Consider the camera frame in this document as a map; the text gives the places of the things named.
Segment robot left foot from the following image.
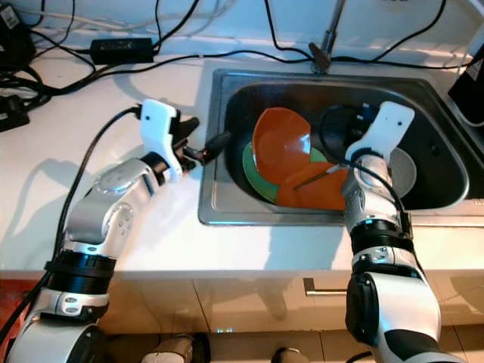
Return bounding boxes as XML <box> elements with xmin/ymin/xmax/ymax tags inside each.
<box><xmin>140</xmin><ymin>335</ymin><xmax>209</xmax><ymax>363</ymax></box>

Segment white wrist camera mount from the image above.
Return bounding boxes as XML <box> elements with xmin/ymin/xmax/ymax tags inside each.
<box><xmin>140</xmin><ymin>98</ymin><xmax>184</xmax><ymax>182</ymax></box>
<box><xmin>359</xmin><ymin>101</ymin><xmax>417</xmax><ymax>163</ymax></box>

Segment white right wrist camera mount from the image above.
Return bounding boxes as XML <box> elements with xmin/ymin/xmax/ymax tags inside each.
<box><xmin>359</xmin><ymin>101</ymin><xmax>417</xmax><ymax>163</ymax></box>

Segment black charger with white label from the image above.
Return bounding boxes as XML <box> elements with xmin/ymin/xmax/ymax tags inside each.
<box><xmin>0</xmin><ymin>4</ymin><xmax>40</xmax><ymax>67</ymax></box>

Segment black panel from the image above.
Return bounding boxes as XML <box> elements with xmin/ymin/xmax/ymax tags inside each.
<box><xmin>448</xmin><ymin>53</ymin><xmax>484</xmax><ymax>126</ymax></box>

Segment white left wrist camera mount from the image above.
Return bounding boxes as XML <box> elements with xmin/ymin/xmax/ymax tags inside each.
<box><xmin>140</xmin><ymin>98</ymin><xmax>184</xmax><ymax>182</ymax></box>

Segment white kitchen cabinet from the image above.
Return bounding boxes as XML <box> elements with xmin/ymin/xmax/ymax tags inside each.
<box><xmin>98</xmin><ymin>276</ymin><xmax>484</xmax><ymax>337</ymax></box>

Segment metal faucet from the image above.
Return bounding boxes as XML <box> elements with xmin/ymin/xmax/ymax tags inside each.
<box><xmin>309</xmin><ymin>0</ymin><xmax>349</xmax><ymax>74</ymax></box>

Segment black power adapter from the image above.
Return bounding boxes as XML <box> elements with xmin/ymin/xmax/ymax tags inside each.
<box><xmin>89</xmin><ymin>38</ymin><xmax>154</xmax><ymax>64</ymax></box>

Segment green plate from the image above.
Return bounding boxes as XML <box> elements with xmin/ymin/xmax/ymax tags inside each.
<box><xmin>242</xmin><ymin>140</ymin><xmax>322</xmax><ymax>203</ymax></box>

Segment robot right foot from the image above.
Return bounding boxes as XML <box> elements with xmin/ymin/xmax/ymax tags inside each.
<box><xmin>272</xmin><ymin>348</ymin><xmax>312</xmax><ymax>363</ymax></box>

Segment orange plastic plate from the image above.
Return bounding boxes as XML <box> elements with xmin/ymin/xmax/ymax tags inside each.
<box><xmin>275</xmin><ymin>163</ymin><xmax>352</xmax><ymax>211</ymax></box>

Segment stainless steel sink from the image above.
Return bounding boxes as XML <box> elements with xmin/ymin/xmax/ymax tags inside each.
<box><xmin>197</xmin><ymin>68</ymin><xmax>484</xmax><ymax>226</ymax></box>

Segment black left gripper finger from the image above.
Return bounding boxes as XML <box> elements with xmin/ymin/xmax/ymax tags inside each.
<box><xmin>195</xmin><ymin>132</ymin><xmax>232</xmax><ymax>163</ymax></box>

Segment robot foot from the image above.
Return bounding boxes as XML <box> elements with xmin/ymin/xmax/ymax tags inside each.
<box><xmin>140</xmin><ymin>335</ymin><xmax>209</xmax><ymax>363</ymax></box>
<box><xmin>272</xmin><ymin>348</ymin><xmax>312</xmax><ymax>363</ymax></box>

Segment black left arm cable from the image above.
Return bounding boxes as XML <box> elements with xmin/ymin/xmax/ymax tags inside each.
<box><xmin>0</xmin><ymin>106</ymin><xmax>144</xmax><ymax>363</ymax></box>

